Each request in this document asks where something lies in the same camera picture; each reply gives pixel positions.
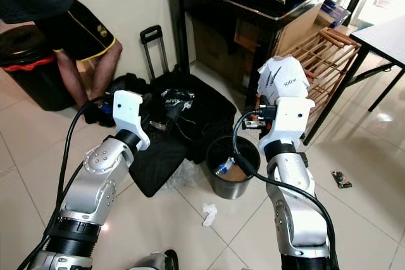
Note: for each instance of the black open suitcase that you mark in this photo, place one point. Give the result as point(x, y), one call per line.
point(209, 112)

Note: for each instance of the crumpled white tissue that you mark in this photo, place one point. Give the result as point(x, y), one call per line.
point(209, 214)

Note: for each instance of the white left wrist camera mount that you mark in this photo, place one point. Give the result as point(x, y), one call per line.
point(130, 109)

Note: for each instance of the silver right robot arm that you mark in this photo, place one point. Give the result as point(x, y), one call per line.
point(297, 219)

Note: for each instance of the grey robot foot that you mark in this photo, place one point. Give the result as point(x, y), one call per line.
point(155, 262)

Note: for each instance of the wooden slatted rack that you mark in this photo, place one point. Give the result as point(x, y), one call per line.
point(323, 55)

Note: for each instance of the small metal rubbish bin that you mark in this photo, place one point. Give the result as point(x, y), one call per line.
point(228, 188)

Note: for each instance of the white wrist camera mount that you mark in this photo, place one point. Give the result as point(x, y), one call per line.
point(291, 121)
point(130, 109)

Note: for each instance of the black table frame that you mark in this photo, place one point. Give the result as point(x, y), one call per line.
point(336, 93)

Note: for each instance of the large brown cardboard box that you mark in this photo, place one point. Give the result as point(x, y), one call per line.
point(218, 45)

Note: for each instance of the blue printed box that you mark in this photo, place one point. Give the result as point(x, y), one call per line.
point(334, 12)

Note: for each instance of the person in black shorts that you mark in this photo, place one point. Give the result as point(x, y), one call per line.
point(82, 30)

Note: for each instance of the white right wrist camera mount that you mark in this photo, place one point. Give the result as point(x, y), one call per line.
point(291, 121)

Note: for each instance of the small plastic bottle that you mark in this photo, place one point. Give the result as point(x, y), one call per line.
point(224, 167)

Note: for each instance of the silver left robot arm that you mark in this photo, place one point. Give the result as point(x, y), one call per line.
point(95, 188)

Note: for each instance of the black bin with red bag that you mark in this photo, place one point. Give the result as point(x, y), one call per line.
point(31, 86)

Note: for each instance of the clear plastic wrap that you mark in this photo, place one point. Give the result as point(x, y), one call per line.
point(183, 174)

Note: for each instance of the silver printed bag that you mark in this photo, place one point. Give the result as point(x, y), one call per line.
point(177, 98)

